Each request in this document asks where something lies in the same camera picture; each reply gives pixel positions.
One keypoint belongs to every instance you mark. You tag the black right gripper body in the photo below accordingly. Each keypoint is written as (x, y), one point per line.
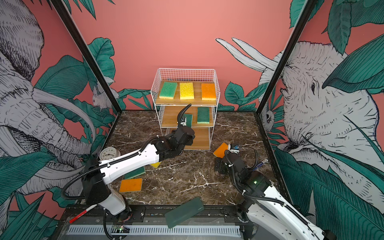
(224, 168)

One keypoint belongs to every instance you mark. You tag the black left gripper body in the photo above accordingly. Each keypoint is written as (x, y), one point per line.
(173, 133)

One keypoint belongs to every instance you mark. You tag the dark green sponge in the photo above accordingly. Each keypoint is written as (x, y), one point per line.
(135, 173)
(203, 116)
(188, 119)

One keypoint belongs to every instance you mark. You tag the bright green sponge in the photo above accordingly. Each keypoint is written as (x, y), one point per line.
(168, 90)

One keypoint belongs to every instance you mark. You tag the yellow sponge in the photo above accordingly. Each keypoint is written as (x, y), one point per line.
(187, 91)
(156, 165)

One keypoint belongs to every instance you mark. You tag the orange sponge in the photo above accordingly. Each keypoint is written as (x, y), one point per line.
(220, 151)
(131, 185)
(208, 92)

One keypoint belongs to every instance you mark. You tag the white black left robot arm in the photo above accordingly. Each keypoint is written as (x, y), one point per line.
(98, 176)

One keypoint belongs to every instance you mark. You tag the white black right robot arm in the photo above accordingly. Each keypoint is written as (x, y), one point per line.
(262, 204)

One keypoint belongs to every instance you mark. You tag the blue marker pen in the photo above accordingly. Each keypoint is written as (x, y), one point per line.
(261, 164)

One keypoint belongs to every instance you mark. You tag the white alarm clock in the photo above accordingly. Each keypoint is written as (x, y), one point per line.
(109, 153)

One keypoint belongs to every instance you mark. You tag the large dark green foam block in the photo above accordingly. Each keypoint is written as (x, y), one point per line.
(184, 212)

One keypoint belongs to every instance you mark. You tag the red white marker pen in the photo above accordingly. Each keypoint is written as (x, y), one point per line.
(82, 213)

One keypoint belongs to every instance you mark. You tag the white wire three-tier shelf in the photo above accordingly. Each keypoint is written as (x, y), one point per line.
(168, 110)

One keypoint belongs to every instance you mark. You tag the white ribbed front rail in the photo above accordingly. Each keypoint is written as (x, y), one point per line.
(227, 231)

